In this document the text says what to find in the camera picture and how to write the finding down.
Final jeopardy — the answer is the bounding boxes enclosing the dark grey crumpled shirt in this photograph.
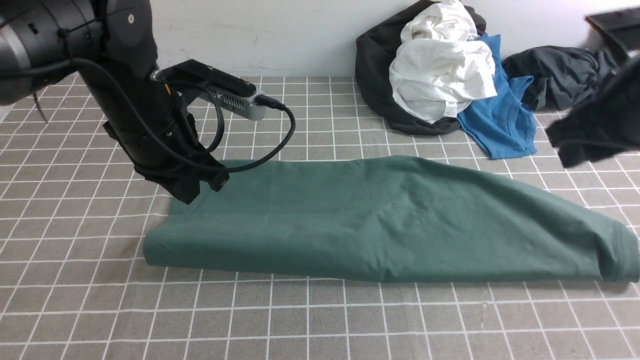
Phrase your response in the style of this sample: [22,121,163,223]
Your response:
[502,46,618,111]

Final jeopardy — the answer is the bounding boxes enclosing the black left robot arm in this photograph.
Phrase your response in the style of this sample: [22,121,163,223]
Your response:
[0,0,230,204]

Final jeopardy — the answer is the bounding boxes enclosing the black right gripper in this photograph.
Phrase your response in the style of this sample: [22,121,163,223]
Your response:
[545,55,640,169]

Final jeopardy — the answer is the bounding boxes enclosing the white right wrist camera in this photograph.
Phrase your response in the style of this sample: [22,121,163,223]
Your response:
[585,6,640,54]

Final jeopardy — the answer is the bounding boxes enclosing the black garment in pile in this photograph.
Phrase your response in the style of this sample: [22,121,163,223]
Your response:
[354,0,486,136]

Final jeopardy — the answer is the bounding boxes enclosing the green long-sleeved shirt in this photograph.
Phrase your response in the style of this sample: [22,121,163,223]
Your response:
[142,155,639,283]

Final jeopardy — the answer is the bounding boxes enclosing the grey checkered tablecloth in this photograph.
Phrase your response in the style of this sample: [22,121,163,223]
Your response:
[0,75,640,360]

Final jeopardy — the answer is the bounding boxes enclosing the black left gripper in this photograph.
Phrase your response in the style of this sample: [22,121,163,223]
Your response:
[102,95,230,204]

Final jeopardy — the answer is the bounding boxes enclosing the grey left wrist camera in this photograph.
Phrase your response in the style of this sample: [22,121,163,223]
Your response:
[151,59,266,121]

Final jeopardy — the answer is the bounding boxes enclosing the black camera cable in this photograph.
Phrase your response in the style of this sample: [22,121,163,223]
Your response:
[70,57,297,174]

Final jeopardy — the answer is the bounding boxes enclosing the white crumpled shirt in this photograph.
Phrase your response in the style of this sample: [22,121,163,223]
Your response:
[389,0,498,124]

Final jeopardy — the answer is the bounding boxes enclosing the blue t-shirt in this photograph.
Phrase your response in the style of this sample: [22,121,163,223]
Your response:
[457,34,537,160]

